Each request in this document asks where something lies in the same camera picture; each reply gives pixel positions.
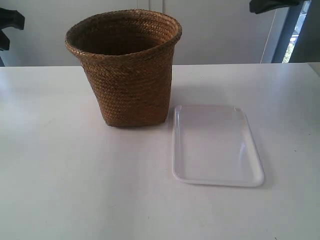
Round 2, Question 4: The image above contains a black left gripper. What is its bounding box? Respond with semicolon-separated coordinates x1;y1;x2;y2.
0;8;25;51

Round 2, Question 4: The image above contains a brown woven wicker basket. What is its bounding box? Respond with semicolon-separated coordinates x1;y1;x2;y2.
65;9;182;128

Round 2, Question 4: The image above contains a white rectangular plastic tray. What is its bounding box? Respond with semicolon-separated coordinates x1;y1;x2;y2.
172;105;265;188

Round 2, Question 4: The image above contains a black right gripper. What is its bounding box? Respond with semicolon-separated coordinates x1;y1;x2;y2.
249;0;302;14

